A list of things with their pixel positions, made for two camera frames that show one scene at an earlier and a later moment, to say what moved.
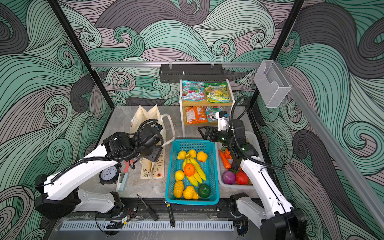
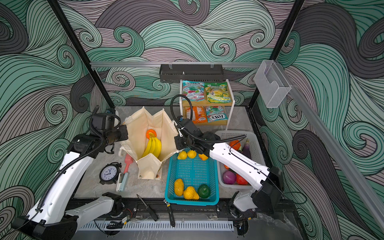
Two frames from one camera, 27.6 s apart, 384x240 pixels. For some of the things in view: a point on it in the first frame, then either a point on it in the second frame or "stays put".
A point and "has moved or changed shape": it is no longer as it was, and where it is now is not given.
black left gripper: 156,156 -> 124,135
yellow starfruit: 179,189 stays put
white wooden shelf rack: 184,104 stays put
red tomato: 241,178 stays put
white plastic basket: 251,138 stays put
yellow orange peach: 202,156 stays put
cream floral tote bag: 150,170 has moved or changed shape
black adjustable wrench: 172,220 stays put
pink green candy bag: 192,90 stays put
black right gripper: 215,138 -> 180,144
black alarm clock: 110,175 stays put
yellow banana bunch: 199,175 has moved or changed shape
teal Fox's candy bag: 211,111 stays put
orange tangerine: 189,170 has moved or changed shape
